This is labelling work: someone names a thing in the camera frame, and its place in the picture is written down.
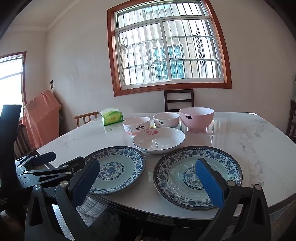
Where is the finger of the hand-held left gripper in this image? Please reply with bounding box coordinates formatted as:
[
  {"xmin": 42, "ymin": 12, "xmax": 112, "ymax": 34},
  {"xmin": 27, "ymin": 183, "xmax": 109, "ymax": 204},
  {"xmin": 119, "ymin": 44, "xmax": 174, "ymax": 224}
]
[
  {"xmin": 15, "ymin": 152, "xmax": 56, "ymax": 168},
  {"xmin": 23, "ymin": 157, "xmax": 85, "ymax": 184}
]

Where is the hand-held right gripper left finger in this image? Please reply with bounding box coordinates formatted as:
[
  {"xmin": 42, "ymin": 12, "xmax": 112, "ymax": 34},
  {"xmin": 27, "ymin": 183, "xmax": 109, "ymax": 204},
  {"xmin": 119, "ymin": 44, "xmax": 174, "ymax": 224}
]
[{"xmin": 24, "ymin": 158, "xmax": 100, "ymax": 241}]

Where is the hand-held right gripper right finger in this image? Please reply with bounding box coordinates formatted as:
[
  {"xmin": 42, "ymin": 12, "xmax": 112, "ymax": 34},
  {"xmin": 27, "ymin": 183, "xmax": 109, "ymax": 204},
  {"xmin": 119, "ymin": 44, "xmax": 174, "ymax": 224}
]
[{"xmin": 195, "ymin": 158, "xmax": 271, "ymax": 241}]

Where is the blue patterned plate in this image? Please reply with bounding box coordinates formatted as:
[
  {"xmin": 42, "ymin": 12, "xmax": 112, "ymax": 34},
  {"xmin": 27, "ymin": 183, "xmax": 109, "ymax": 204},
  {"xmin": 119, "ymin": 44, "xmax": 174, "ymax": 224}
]
[
  {"xmin": 84, "ymin": 146, "xmax": 147, "ymax": 196},
  {"xmin": 153, "ymin": 146, "xmax": 243, "ymax": 211}
]

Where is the white plate with pink flower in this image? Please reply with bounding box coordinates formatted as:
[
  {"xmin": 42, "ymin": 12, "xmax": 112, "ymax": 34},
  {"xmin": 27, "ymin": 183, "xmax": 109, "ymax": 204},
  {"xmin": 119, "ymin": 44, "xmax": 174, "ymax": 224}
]
[{"xmin": 133, "ymin": 127, "xmax": 186, "ymax": 155}]

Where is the white bowl with pink band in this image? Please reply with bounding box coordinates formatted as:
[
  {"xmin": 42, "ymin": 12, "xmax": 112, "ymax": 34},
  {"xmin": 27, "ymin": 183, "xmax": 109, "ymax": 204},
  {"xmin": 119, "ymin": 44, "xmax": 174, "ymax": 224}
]
[{"xmin": 122, "ymin": 116, "xmax": 151, "ymax": 136}]

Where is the white bowl with blue band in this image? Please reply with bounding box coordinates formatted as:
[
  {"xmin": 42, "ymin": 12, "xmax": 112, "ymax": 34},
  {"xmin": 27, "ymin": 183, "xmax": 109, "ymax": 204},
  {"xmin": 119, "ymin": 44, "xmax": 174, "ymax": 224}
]
[{"xmin": 153, "ymin": 113, "xmax": 180, "ymax": 128}]

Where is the dark wooden bench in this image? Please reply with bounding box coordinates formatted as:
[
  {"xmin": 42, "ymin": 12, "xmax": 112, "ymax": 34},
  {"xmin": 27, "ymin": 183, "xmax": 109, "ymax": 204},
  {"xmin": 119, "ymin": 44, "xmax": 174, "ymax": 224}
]
[{"xmin": 14, "ymin": 123, "xmax": 37, "ymax": 160}]

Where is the orange cloth cover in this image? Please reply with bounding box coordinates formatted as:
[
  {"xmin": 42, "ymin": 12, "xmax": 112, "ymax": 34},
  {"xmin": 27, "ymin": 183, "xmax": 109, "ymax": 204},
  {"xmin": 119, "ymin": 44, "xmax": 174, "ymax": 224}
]
[{"xmin": 22, "ymin": 90, "xmax": 62, "ymax": 149}]

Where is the small wooden framed window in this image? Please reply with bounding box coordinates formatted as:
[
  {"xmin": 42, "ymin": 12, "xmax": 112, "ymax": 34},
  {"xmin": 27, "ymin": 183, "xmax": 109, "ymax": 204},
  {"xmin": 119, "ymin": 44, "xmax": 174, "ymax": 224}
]
[{"xmin": 0, "ymin": 51, "xmax": 27, "ymax": 121}]

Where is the light wooden chair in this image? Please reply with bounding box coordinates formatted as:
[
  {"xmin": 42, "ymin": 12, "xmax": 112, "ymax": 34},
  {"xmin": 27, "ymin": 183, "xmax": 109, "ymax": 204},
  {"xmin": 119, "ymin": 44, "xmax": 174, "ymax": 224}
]
[{"xmin": 74, "ymin": 111, "xmax": 99, "ymax": 127}]

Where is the green tissue pack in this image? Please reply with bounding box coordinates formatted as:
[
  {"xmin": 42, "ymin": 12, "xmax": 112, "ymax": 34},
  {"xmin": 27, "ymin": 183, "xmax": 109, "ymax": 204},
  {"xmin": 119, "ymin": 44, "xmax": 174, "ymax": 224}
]
[{"xmin": 100, "ymin": 108, "xmax": 123, "ymax": 126}]

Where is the dark wooden chair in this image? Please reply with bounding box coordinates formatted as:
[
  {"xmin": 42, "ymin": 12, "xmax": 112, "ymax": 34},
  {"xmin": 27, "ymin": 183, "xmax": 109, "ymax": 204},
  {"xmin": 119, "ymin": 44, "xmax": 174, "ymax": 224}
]
[{"xmin": 164, "ymin": 89, "xmax": 194, "ymax": 113}]

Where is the brown wooden chair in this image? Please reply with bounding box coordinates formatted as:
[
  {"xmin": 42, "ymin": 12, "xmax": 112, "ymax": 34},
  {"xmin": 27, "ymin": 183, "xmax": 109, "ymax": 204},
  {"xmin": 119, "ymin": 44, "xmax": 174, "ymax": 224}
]
[{"xmin": 286, "ymin": 100, "xmax": 296, "ymax": 143}]

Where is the large wooden framed window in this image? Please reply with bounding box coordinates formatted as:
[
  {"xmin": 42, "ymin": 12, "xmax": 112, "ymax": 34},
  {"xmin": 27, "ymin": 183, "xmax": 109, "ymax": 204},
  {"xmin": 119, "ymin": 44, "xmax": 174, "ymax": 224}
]
[{"xmin": 107, "ymin": 0, "xmax": 232, "ymax": 97}]

